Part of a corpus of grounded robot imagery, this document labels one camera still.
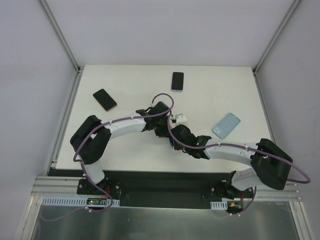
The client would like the white cable duct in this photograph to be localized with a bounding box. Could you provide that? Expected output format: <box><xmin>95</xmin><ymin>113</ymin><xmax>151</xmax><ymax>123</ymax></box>
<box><xmin>210</xmin><ymin>200</ymin><xmax>228</xmax><ymax>211</ymax></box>
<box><xmin>42</xmin><ymin>196</ymin><xmax>120</xmax><ymax>208</ymax></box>

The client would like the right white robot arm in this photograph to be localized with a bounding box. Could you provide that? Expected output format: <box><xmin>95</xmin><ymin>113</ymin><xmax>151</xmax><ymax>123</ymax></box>
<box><xmin>169</xmin><ymin>124</ymin><xmax>293</xmax><ymax>198</ymax></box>

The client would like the light blue phone case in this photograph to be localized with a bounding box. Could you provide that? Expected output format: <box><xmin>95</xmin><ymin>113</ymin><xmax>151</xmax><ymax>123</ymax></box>
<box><xmin>212</xmin><ymin>112</ymin><xmax>241</xmax><ymax>140</ymax></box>

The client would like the left aluminium frame post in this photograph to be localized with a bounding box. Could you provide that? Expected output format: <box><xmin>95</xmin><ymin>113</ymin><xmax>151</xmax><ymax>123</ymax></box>
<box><xmin>37</xmin><ymin>0</ymin><xmax>81</xmax><ymax>73</ymax></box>

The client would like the right white cable duct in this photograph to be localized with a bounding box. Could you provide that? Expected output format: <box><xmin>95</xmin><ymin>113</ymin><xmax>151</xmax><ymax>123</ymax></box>
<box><xmin>210</xmin><ymin>200</ymin><xmax>228</xmax><ymax>211</ymax></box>

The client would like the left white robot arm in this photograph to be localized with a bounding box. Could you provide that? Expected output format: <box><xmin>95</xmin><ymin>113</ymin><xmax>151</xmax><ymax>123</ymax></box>
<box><xmin>70</xmin><ymin>101</ymin><xmax>171</xmax><ymax>195</ymax></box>

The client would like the blue phone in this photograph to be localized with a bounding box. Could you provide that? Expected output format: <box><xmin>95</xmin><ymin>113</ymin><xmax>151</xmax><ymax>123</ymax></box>
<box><xmin>168</xmin><ymin>137</ymin><xmax>174</xmax><ymax>148</ymax></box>

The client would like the right aluminium frame post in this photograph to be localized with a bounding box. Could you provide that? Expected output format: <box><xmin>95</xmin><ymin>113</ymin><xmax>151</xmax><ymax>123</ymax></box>
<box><xmin>252</xmin><ymin>0</ymin><xmax>303</xmax><ymax>76</ymax></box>

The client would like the aluminium frame post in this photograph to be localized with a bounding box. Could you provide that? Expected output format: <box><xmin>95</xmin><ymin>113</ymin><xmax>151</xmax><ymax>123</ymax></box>
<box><xmin>252</xmin><ymin>0</ymin><xmax>303</xmax><ymax>76</ymax></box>
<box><xmin>37</xmin><ymin>0</ymin><xmax>81</xmax><ymax>73</ymax></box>

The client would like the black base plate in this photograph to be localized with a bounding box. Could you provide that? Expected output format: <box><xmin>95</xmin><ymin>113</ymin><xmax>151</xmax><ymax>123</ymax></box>
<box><xmin>48</xmin><ymin>168</ymin><xmax>263</xmax><ymax>210</ymax></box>

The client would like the left white cable duct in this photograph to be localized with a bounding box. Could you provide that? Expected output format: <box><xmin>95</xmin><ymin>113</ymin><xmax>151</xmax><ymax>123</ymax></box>
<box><xmin>42</xmin><ymin>196</ymin><xmax>120</xmax><ymax>208</ymax></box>

